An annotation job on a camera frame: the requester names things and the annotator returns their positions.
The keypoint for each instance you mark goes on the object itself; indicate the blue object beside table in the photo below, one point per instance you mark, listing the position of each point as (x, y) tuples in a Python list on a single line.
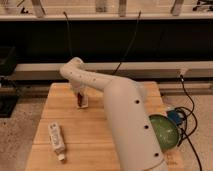
[(174, 116)]

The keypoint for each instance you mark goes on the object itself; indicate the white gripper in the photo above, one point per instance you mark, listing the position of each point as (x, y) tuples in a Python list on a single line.
[(77, 87)]

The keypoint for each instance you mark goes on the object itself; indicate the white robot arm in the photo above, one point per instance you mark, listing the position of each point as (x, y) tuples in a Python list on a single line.
[(135, 141)]

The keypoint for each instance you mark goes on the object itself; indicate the green bowl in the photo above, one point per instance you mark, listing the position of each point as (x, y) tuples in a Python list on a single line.
[(166, 131)]

